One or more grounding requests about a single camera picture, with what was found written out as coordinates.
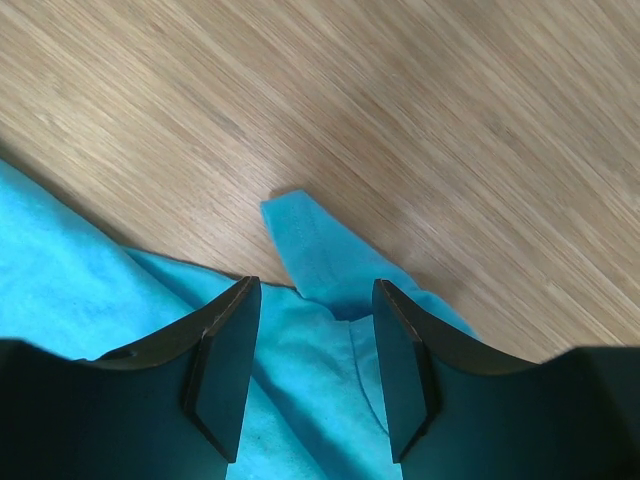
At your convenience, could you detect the blue t shirt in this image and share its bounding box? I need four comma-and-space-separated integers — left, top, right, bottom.
1, 164, 468, 479

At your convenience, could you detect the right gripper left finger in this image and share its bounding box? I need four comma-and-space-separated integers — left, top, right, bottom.
1, 277, 261, 479

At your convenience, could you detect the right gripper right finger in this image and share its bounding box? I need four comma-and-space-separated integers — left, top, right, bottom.
373, 280, 639, 479

